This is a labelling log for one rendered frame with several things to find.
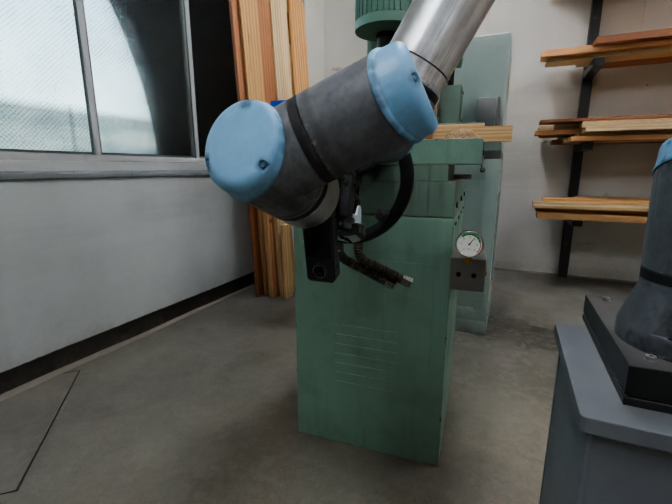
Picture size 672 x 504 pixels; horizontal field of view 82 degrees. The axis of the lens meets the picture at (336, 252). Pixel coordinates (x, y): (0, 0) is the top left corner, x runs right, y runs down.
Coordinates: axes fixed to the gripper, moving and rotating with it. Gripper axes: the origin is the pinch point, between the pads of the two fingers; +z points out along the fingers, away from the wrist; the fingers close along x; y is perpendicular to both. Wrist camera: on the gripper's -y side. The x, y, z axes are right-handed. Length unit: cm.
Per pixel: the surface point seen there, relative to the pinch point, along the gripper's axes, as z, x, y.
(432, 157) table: 26.2, -9.5, 25.9
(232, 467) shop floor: 37, 41, -61
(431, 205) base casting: 30.3, -9.6, 15.0
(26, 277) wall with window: 33, 139, -15
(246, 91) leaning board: 118, 116, 109
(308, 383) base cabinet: 49, 26, -37
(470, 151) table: 25.9, -18.1, 27.0
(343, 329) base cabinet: 42.4, 13.9, -18.8
